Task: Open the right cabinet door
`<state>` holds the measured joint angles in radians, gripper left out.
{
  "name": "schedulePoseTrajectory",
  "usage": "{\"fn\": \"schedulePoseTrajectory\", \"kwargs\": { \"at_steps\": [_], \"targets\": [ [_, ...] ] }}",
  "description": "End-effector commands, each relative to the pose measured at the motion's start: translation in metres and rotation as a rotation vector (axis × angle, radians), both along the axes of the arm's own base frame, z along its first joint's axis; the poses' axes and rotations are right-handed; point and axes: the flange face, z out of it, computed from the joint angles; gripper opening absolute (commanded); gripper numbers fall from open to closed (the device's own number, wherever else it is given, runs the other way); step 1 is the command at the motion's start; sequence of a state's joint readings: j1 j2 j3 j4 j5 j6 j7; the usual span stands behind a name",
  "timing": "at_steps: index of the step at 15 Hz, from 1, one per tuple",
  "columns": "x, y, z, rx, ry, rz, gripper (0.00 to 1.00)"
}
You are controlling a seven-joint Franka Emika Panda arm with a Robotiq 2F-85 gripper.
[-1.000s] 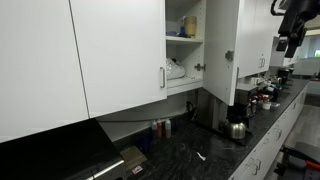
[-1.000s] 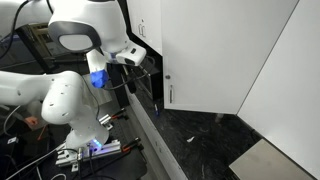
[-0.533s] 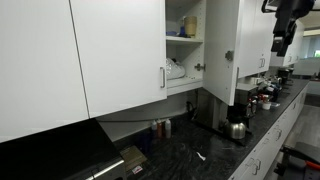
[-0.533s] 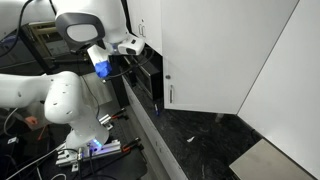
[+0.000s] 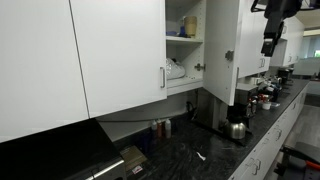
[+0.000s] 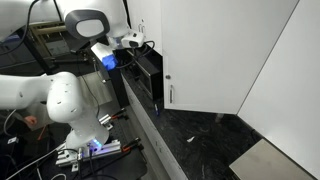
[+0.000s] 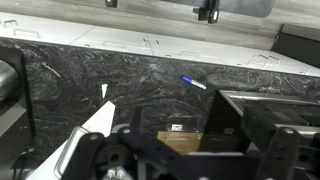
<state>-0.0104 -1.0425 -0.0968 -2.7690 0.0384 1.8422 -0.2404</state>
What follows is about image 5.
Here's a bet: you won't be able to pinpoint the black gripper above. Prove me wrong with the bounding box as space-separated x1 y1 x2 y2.
260 0 303 57

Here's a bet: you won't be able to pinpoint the white cabinet door with lock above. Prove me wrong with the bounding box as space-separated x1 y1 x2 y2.
203 0 240 107

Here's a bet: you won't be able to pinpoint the steel cabinet door lock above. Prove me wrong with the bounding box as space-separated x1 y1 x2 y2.
224 49 235 62

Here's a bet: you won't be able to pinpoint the steel door hinge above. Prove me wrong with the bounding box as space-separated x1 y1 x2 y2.
193 62 207 72

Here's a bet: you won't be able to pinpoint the white cabinet shelf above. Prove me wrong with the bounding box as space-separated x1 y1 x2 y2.
165 35 204 46

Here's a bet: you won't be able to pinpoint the white base cabinet drawers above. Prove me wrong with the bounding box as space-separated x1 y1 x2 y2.
227 84 312 180

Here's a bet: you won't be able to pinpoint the small black coffee machine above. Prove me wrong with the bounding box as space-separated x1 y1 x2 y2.
276 67 296 88

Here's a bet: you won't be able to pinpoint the grey office partition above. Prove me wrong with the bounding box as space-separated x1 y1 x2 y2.
293 57 320 78

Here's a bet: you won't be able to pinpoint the blue and white packet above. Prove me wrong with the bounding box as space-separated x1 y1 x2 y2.
264 84 279 95

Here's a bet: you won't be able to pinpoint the red packet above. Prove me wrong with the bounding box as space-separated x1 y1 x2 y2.
257 93 271 103

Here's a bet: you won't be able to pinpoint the white cup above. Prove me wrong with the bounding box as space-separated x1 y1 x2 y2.
261 101 273 112

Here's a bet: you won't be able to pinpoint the small condiment jars holder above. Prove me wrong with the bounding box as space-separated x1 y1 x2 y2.
246 97 260 118

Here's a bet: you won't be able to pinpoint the steel and black coffee brewer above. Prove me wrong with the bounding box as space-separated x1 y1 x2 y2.
194 83 260 148

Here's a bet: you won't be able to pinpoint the steel coffee carafe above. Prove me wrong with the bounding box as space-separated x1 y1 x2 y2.
222 114 248 141

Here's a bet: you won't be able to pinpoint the white plastic bag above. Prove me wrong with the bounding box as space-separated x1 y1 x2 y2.
165 57 187 81

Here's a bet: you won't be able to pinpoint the black robot table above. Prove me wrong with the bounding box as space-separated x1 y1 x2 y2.
273 141 320 180

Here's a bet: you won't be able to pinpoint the white paper scrap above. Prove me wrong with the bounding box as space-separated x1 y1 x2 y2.
195 151 208 162

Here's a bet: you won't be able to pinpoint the white squeeze bottle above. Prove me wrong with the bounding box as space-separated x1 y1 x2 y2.
164 117 173 140

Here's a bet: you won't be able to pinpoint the red sauce bottle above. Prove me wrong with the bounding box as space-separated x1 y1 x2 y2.
156 119 164 139

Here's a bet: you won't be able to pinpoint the dark bottle with white cap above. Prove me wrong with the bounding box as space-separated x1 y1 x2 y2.
150 119 158 139

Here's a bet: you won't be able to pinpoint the dark blue container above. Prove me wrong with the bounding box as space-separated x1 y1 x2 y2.
136 130 153 154

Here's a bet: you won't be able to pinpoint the tan cardboard box with label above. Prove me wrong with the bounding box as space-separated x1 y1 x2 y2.
119 144 148 175

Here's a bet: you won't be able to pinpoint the white distant wall cabinet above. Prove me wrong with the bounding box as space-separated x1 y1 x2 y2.
269 14 306 68

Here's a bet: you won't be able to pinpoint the white wall cabinet carcass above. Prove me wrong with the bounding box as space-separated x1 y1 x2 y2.
164 0 207 98

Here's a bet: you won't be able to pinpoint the orange handled clamp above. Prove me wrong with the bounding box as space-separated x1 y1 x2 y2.
304 160 320 171

